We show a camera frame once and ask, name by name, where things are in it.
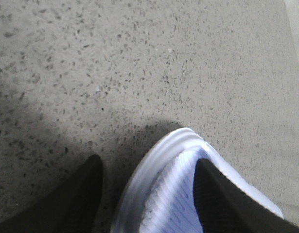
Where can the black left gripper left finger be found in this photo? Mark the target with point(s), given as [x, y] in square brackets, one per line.
[70, 208]

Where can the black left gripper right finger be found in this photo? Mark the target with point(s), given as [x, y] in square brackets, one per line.
[222, 207]

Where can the light blue slipper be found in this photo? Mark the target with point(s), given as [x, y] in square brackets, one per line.
[158, 197]

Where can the white pleated curtain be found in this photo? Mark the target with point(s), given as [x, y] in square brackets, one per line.
[292, 8]

